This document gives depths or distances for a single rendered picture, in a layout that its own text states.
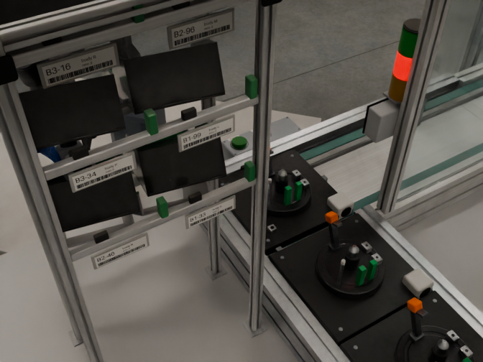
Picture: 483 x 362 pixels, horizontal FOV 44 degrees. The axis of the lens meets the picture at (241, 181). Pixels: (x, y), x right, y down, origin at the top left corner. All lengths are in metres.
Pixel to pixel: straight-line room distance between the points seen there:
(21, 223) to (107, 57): 0.93
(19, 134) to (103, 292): 0.72
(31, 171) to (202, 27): 0.26
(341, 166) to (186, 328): 0.59
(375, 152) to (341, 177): 0.14
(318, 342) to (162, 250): 0.46
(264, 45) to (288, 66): 2.78
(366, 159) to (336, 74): 1.97
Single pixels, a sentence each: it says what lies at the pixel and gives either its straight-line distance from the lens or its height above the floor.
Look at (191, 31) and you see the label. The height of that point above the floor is 1.60.
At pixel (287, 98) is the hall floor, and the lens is 3.30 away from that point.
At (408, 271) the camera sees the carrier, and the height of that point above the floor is 0.97.
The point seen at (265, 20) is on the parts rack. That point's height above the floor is 1.59.
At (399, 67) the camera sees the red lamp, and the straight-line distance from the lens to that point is 1.17.
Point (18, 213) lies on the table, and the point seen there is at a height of 0.86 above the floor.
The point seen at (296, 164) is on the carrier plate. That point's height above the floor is 0.97.
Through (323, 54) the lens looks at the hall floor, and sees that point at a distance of 3.69.
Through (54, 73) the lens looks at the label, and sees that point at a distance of 0.67.
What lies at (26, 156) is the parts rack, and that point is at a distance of 0.72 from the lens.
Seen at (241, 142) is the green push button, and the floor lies 0.97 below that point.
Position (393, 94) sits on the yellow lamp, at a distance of 1.20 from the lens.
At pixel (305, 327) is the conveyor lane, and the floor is 0.96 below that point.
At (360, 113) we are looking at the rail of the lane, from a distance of 1.67.
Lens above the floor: 1.96
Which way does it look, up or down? 45 degrees down
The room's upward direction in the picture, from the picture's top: straight up
